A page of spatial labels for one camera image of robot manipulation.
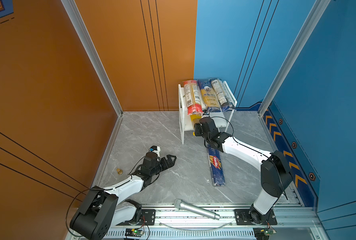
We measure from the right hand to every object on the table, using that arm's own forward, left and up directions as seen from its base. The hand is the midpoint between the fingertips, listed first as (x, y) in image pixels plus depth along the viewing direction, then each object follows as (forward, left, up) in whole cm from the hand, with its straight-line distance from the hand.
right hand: (197, 124), depth 88 cm
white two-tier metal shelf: (-5, -13, +11) cm, 17 cm away
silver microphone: (-42, +2, -17) cm, 45 cm away
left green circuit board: (-51, +32, -20) cm, 63 cm away
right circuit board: (-51, -29, -20) cm, 62 cm away
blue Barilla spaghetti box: (-20, -11, -15) cm, 27 cm away
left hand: (-16, +15, -12) cm, 25 cm away
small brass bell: (-22, +46, -16) cm, 53 cm away
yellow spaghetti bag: (+5, +1, 0) cm, 5 cm away
